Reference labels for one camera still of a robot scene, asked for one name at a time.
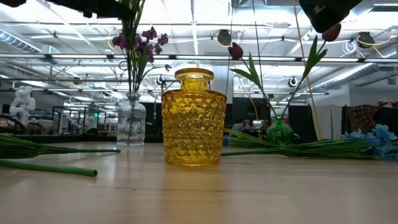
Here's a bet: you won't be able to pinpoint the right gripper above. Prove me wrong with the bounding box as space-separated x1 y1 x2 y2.
298 0 363 34

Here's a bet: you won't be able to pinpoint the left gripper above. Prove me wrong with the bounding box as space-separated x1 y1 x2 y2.
81 0 133 19

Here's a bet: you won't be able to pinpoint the red artificial tulip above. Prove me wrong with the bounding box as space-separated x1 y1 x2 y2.
228 42 279 119
280 23 342 119

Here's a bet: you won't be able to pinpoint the purple artificial flower bunch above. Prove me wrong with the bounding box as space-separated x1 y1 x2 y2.
111 0 172 144

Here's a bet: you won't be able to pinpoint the blue artificial flower bunch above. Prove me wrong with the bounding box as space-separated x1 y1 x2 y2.
222 128 276 149
221 123 398 161

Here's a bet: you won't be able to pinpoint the green flower stems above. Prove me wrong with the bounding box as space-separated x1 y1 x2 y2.
0 133 122 160
0 158 98 177

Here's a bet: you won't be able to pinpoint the clear glass vase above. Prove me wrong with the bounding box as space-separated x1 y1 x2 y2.
116 92 147 147

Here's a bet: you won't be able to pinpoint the green glass vase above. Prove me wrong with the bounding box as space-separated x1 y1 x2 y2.
265 116 295 147

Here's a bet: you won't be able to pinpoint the yellow glass vase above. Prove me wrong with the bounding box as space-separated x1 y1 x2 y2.
160 67 228 167

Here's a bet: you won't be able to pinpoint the white partition panel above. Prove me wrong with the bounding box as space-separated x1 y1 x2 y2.
310 104 343 141

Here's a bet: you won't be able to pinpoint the patterned red tapestry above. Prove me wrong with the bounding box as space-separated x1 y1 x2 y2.
346 105 379 134

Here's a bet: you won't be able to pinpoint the black partition panel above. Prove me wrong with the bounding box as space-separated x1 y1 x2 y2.
146 102 162 138
287 104 318 141

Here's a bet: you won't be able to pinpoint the person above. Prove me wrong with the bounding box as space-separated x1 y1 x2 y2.
374 98 398 133

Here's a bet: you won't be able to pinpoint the white robot figure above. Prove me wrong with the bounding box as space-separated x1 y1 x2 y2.
9 85 37 125

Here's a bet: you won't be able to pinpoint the long ceiling light rail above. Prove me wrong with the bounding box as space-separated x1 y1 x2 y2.
0 52 398 64

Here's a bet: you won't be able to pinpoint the silver ventilation duct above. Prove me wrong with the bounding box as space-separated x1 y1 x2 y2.
307 62 380 93
0 29 60 55

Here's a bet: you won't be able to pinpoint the yellow hanging cable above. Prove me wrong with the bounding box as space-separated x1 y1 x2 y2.
293 0 323 141

